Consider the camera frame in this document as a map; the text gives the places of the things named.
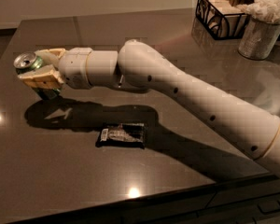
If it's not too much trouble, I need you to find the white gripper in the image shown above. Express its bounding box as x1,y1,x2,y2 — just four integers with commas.
20,48,92,90

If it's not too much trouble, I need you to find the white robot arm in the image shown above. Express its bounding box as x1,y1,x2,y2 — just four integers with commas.
14,40,280,177

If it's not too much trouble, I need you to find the dark cabinet drawer handle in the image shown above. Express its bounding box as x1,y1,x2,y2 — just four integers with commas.
258,201,280,215

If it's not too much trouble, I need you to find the black wire napkin basket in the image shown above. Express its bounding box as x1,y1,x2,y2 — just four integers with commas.
195,0,249,40

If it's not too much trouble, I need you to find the black snack bar wrapper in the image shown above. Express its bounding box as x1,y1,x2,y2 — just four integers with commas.
96,123,147,149

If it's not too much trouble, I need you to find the green soda can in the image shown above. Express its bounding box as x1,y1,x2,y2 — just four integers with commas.
13,49,63,100

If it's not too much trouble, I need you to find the metal cup with packets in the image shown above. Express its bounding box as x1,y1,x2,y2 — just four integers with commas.
238,0,280,60

